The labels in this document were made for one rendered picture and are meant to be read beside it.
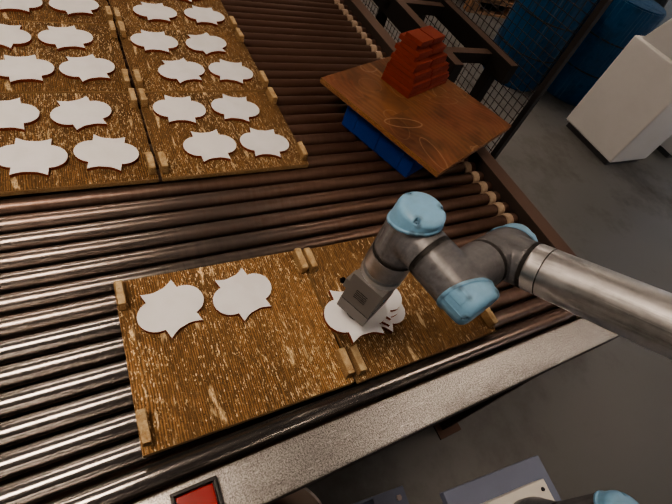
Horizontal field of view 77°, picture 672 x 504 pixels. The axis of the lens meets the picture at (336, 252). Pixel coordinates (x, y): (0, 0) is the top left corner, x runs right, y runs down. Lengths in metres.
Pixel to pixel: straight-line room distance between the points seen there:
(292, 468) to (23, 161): 0.90
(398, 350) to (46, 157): 0.93
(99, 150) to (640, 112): 3.96
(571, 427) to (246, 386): 1.91
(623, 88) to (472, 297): 3.94
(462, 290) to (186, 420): 0.54
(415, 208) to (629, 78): 3.90
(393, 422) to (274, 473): 0.26
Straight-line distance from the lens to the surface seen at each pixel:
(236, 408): 0.86
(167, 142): 1.27
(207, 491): 0.84
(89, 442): 0.88
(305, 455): 0.88
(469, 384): 1.08
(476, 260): 0.62
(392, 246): 0.63
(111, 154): 1.22
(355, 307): 0.76
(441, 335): 1.07
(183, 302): 0.94
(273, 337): 0.92
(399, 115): 1.44
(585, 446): 2.52
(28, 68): 1.51
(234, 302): 0.94
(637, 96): 4.38
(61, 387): 0.92
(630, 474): 2.65
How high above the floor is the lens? 1.76
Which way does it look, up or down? 49 degrees down
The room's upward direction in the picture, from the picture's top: 25 degrees clockwise
